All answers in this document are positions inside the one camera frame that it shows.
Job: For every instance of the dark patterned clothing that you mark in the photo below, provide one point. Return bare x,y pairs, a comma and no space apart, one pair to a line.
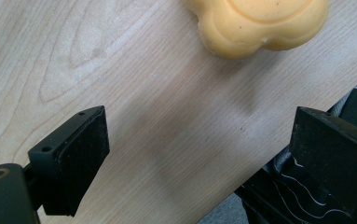
291,193

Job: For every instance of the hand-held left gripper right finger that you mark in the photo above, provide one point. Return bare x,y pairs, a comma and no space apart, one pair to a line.
331,155

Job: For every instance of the yellow flower-shaped soft toy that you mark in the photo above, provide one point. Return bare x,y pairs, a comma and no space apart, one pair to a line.
254,28

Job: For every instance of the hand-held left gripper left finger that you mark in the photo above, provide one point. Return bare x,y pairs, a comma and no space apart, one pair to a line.
73,161

